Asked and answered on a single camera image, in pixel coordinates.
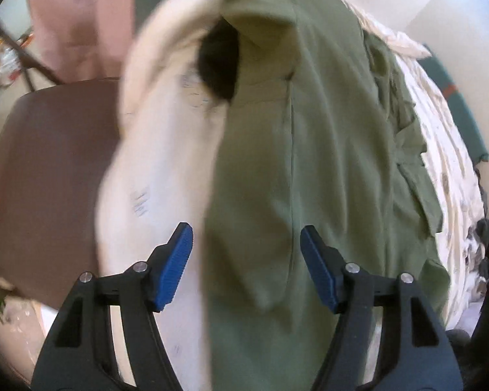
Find green pants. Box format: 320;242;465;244
204;0;451;391

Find black pants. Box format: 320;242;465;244
198;24;241;102

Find pink cloth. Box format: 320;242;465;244
28;0;137;84

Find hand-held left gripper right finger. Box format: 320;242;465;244
301;225;463;391

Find brown chair seat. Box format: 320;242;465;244
0;77;125;310

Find teal cloth with orange stripe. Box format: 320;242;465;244
424;45;489;164

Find bear print blanket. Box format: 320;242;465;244
96;0;487;391

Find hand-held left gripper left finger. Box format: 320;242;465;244
30;223;193;391

